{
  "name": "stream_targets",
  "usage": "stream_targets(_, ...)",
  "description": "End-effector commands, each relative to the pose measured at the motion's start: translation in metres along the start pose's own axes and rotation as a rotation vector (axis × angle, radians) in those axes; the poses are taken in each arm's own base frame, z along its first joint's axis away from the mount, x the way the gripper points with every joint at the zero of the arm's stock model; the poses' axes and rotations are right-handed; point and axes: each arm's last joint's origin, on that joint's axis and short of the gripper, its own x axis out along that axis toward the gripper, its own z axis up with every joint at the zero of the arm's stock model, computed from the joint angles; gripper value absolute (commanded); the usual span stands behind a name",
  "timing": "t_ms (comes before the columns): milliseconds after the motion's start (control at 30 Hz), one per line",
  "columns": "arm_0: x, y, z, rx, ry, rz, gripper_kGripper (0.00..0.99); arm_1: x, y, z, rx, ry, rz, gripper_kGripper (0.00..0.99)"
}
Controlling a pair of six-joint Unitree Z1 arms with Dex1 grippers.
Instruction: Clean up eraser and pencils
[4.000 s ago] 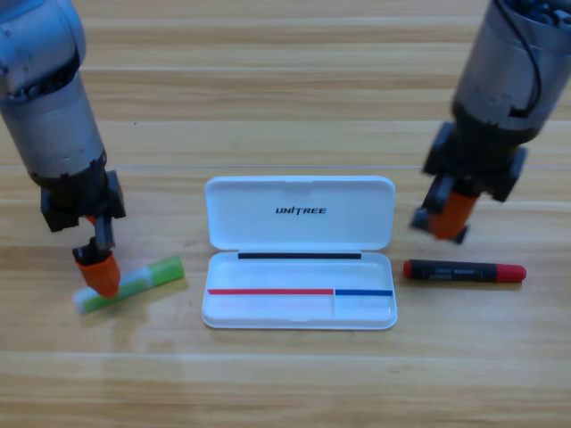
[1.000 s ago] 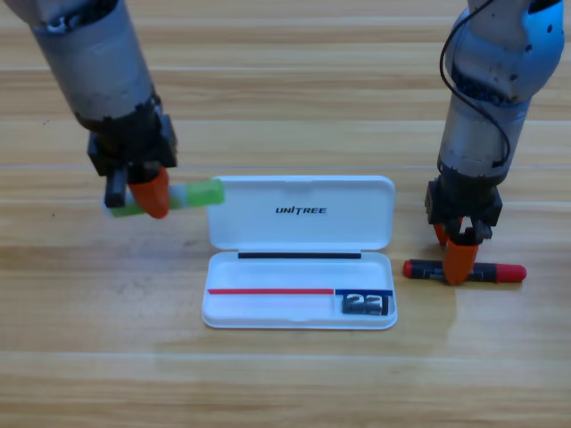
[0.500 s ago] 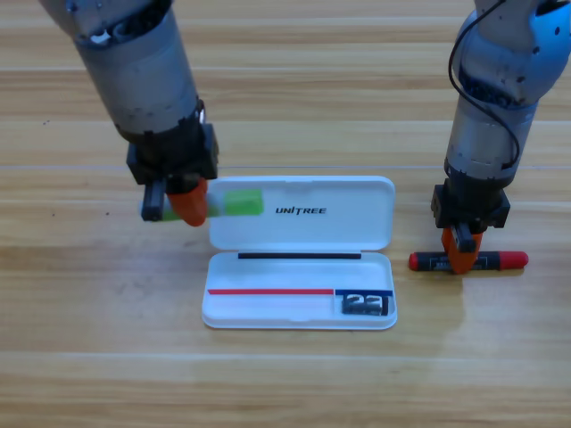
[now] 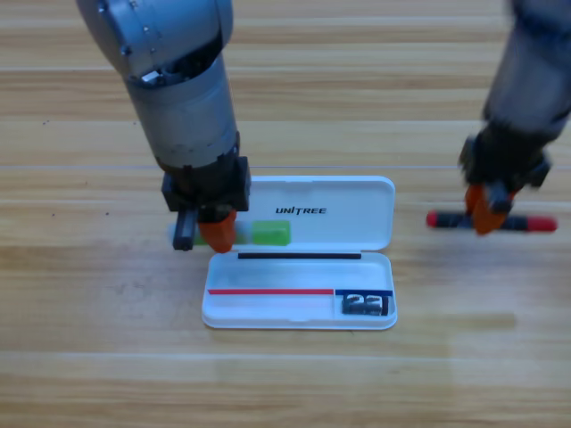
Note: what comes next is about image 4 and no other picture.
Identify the green and white pen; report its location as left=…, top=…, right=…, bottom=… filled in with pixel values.
left=166, top=219, right=293, bottom=248

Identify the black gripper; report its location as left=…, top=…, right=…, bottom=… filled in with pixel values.
left=161, top=145, right=252, bottom=255
left=459, top=119, right=553, bottom=236

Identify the white Unitree pencil case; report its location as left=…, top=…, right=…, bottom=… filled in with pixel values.
left=201, top=175, right=399, bottom=332

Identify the red and black marker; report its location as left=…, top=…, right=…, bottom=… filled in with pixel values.
left=425, top=210, right=559, bottom=234

